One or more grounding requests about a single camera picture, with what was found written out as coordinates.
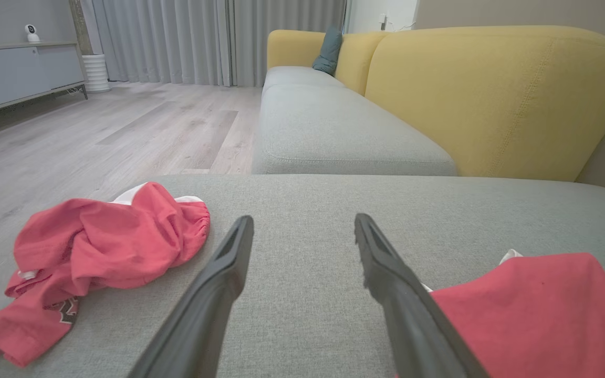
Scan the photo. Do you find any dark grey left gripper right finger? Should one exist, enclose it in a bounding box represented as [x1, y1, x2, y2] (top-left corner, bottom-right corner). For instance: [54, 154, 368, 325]
[354, 213, 489, 378]

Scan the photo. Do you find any red jersey with numbers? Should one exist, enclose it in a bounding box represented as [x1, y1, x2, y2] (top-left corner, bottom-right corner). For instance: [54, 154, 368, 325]
[0, 182, 212, 368]

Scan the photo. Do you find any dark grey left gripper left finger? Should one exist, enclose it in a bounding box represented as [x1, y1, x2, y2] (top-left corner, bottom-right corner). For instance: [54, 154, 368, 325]
[127, 215, 255, 378]

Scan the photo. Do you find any yellow sofa armrest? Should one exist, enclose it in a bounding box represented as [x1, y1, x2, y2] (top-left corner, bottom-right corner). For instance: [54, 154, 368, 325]
[267, 29, 329, 70]

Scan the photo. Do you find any large grey sofa chaise cushion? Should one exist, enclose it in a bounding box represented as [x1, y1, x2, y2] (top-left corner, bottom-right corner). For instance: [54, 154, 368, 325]
[0, 174, 605, 378]

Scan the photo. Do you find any teal throw pillow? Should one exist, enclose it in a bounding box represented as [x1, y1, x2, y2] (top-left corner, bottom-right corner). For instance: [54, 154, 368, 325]
[312, 26, 344, 77]

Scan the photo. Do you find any white ribbed plant pot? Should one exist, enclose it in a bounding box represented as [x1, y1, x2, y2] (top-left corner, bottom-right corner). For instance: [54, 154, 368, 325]
[82, 54, 111, 93]

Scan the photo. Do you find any grey curtain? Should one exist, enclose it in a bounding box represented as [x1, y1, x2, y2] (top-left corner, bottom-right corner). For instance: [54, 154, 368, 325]
[91, 0, 233, 87]
[229, 0, 348, 88]

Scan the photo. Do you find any brown plant trunk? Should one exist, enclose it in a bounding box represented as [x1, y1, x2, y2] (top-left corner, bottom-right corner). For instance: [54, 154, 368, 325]
[69, 0, 94, 56]

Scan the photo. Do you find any pale blue sideboard cabinet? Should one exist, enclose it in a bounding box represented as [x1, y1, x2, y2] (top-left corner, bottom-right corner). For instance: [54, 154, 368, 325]
[0, 41, 89, 120]

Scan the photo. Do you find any grey sofa seat cushion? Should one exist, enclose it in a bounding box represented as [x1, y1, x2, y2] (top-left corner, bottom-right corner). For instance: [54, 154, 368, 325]
[262, 66, 346, 91]
[252, 84, 458, 176]

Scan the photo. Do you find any yellow sofa backrest cushion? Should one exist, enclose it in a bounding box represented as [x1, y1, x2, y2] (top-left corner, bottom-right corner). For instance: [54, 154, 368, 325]
[334, 31, 390, 96]
[364, 25, 605, 182]

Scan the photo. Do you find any red t-shirt with white sleeves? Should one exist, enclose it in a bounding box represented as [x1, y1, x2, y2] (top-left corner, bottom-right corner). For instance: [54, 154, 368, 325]
[394, 249, 605, 378]

